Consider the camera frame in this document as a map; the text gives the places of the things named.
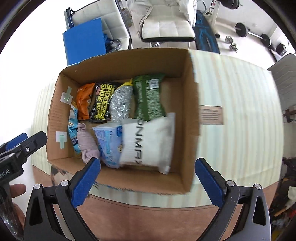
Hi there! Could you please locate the blue face mask pack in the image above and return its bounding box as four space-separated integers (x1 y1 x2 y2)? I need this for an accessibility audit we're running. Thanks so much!
92 122 123 168

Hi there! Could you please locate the white weight bench rack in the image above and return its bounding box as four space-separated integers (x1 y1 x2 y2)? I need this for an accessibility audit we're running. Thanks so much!
203 0 222 16

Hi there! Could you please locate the blue box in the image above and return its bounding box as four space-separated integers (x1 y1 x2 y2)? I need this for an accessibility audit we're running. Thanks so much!
62 18 107 66

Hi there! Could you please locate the small black plate barbell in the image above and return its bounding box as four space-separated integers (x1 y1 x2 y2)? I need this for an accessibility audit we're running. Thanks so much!
234 22 272 47

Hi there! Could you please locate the black shoe wipes packet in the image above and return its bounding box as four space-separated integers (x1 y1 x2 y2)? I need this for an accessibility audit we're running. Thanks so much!
88 82 123 123

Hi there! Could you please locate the silver scourer packet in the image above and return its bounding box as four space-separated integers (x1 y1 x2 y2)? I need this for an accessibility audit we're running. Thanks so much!
109 79 134 123

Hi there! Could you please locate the light blue snack packet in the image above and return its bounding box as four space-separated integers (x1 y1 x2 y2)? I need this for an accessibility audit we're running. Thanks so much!
68 101 82 156

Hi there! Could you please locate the white padded chair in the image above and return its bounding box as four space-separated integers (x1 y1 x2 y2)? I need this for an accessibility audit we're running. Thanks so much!
127 0 197 48

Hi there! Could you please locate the white down jacket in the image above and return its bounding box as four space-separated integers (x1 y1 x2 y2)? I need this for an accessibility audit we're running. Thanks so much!
126 0 198 26

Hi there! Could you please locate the barbell with black plates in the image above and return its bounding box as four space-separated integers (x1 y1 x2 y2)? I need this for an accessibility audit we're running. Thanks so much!
222 0 241 10

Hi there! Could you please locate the dark kettlebell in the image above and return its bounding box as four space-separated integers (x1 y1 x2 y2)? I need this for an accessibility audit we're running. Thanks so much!
275 43 287 56

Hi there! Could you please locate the chrome dumbbell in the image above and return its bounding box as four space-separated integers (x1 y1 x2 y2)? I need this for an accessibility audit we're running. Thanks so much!
225 35 238 53

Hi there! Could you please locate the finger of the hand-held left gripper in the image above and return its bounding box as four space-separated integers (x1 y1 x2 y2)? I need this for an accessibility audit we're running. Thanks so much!
14 131 48 161
0 133 28 153

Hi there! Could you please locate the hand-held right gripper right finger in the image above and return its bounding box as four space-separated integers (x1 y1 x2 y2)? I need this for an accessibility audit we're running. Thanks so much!
195 158 271 241

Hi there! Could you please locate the person's left hand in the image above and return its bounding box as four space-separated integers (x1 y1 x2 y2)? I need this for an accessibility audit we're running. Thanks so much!
9 184 26 229

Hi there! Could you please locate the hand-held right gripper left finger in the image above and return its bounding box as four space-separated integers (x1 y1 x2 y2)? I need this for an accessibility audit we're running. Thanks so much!
24 157 101 241

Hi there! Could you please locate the clear water jug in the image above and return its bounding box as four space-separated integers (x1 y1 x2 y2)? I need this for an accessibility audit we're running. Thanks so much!
120 7 133 25

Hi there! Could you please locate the grey fabric chair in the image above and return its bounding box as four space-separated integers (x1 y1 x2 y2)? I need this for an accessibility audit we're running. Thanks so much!
267 53 296 121

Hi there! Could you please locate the cardboard box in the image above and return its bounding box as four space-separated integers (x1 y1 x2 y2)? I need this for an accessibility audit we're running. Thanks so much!
46 47 201 194

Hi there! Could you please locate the white bar stool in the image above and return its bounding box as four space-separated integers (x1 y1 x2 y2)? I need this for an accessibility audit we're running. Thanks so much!
66 0 132 50

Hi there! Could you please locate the pink cloth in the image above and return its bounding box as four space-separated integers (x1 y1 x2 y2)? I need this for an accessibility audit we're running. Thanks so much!
76 123 100 164

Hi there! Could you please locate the green packet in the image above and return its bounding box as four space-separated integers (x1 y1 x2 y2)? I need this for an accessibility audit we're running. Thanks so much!
132 74 167 121

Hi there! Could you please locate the orange packet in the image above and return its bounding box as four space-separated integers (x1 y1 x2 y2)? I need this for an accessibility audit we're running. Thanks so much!
76 83 96 120

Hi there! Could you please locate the white towel packet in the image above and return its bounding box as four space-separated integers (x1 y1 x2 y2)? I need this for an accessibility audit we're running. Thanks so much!
119 112 175 175

